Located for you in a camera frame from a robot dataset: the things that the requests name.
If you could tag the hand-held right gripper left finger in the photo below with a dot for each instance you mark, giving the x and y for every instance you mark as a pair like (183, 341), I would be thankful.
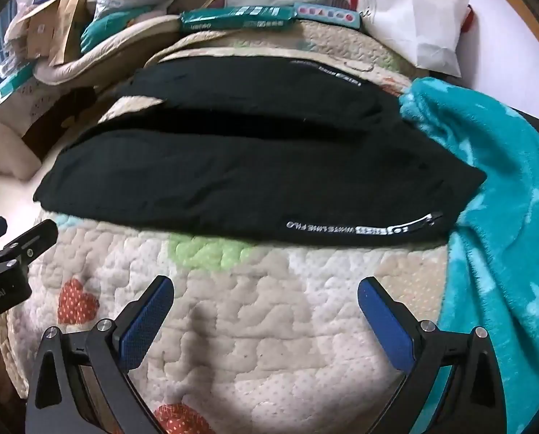
(148, 323)

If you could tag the black bed base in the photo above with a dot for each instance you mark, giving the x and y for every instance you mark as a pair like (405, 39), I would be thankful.
(538, 120)

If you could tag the brown cardboard box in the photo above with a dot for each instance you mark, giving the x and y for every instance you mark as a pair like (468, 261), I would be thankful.
(54, 31)

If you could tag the beige padded mat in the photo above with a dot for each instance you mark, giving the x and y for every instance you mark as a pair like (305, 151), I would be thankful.
(93, 61)

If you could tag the black pants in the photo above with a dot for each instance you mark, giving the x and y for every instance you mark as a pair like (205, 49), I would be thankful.
(251, 176)

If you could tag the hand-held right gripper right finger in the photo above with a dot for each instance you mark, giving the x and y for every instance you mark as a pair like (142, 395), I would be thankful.
(386, 325)

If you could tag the green tissue packet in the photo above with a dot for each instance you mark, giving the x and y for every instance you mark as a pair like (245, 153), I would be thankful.
(237, 18)

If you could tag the teal star fleece blanket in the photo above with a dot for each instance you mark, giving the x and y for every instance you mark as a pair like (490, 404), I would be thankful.
(500, 217)

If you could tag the quilted heart print blanket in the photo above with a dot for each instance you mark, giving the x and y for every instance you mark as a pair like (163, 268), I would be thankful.
(269, 307)

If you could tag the teal cloth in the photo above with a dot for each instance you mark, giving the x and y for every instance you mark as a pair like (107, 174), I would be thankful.
(115, 27)

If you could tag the blue and pink packet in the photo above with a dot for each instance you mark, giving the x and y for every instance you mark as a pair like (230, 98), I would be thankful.
(327, 14)

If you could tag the white plastic bag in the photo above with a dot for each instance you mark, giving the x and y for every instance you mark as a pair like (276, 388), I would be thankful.
(409, 13)

